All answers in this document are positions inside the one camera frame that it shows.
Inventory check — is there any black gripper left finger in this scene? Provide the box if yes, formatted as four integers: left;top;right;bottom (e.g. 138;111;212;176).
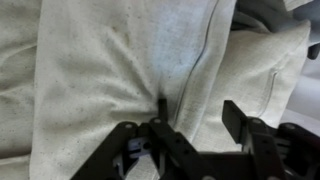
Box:
70;97;216;180

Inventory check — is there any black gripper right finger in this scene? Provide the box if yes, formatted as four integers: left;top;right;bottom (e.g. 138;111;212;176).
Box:
221;99;320;180

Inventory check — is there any cream fabric sofa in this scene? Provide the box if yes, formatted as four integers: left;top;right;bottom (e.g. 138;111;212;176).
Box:
0;0;320;180

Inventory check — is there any grey white striped cloth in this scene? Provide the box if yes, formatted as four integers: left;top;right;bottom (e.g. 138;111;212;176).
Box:
231;0;320;46

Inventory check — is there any black handle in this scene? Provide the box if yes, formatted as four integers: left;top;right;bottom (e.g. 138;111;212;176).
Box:
306;42;320;61

